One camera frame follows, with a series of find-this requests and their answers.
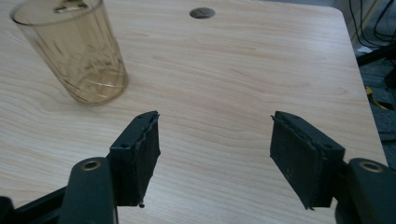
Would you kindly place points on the small white object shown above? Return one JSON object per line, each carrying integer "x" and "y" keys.
{"x": 364, "y": 49}

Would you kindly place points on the black metal stand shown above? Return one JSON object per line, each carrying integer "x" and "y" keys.
{"x": 373, "y": 55}

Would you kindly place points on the yellow black striped tape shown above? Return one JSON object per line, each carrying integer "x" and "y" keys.
{"x": 375, "y": 100}

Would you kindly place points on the grey round table grommet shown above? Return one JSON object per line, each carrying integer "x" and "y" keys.
{"x": 202, "y": 13}

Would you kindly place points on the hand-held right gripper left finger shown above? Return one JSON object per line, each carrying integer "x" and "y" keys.
{"x": 134, "y": 161}

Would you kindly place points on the clear glass cup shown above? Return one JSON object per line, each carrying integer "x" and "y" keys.
{"x": 77, "y": 56}

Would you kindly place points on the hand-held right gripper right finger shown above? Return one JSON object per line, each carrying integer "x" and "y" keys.
{"x": 305, "y": 161}

